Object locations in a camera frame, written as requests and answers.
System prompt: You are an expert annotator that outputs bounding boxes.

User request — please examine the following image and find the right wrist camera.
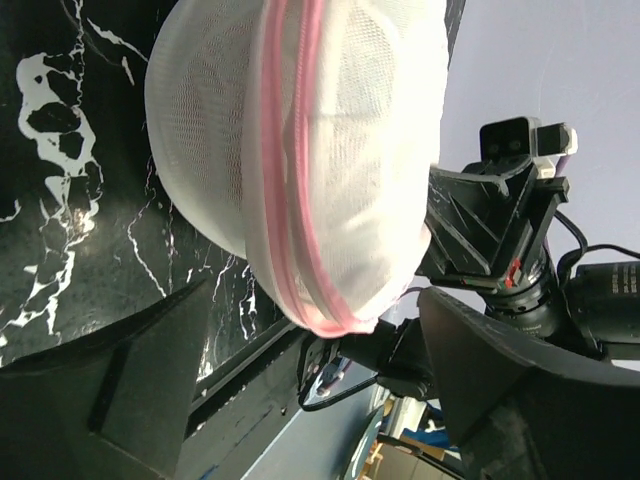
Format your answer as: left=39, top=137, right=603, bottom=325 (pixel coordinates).
left=479, top=116, right=579, bottom=179

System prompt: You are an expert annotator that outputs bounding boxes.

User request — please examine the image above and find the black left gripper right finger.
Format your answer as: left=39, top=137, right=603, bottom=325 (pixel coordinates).
left=418, top=288, right=639, bottom=479

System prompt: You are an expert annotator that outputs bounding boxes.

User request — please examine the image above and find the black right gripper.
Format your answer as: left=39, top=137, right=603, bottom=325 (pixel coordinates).
left=416, top=164, right=570, bottom=338

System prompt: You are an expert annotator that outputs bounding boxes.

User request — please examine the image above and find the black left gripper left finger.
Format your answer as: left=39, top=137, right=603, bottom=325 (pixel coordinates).
left=1, top=281, right=208, bottom=479

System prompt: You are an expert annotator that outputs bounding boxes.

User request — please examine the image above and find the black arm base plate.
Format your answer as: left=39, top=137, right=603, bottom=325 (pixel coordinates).
left=184, top=319, right=381, bottom=480

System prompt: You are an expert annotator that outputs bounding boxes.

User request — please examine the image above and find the white mesh laundry bag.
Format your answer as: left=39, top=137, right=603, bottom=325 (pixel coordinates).
left=144, top=1, right=449, bottom=339

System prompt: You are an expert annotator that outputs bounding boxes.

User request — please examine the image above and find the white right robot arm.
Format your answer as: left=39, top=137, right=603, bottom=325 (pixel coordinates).
left=298, top=162, right=639, bottom=411

